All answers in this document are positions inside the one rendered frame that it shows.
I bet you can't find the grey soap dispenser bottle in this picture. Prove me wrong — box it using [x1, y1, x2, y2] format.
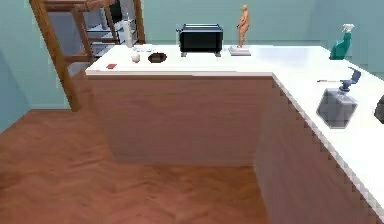
[316, 66, 362, 130]

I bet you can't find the orange figure statue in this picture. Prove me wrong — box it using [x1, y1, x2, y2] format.
[228, 4, 252, 57]

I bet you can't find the white top wooden counter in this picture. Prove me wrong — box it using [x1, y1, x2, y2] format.
[84, 44, 384, 224]

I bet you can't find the brown wooden chair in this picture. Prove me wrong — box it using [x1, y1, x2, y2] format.
[29, 0, 147, 112]

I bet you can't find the black round object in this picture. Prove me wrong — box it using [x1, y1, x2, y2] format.
[373, 95, 384, 125]

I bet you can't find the grey metal shelf rack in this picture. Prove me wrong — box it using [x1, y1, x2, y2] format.
[87, 0, 138, 57]

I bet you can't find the black toaster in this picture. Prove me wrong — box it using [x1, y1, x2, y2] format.
[176, 23, 224, 58]

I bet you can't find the dark brown bowl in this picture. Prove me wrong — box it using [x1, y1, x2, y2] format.
[147, 52, 168, 64]

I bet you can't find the green spray bottle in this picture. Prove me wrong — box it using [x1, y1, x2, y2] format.
[329, 23, 355, 61]

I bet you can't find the white flat plate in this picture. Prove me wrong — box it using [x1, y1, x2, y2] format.
[133, 44, 155, 53]

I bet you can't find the white tall bottle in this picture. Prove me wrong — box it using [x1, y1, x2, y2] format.
[123, 13, 134, 49]

